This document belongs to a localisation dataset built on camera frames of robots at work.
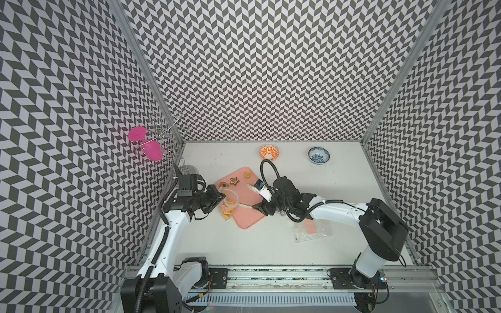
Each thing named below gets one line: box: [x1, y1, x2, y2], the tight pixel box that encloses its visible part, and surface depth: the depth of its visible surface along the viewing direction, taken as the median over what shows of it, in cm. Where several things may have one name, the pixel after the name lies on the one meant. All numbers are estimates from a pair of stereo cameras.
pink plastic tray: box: [214, 166, 266, 229], surface depth 101 cm
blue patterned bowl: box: [307, 146, 331, 165], surface depth 110 cm
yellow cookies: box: [221, 199, 236, 219], surface depth 86 cm
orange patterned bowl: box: [259, 144, 280, 162], surface depth 113 cm
